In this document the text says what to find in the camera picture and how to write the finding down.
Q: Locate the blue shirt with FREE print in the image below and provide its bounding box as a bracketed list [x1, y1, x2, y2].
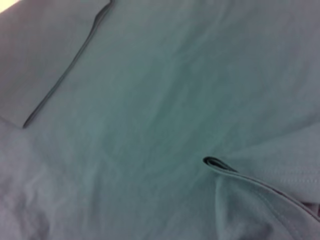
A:
[0, 0, 320, 240]

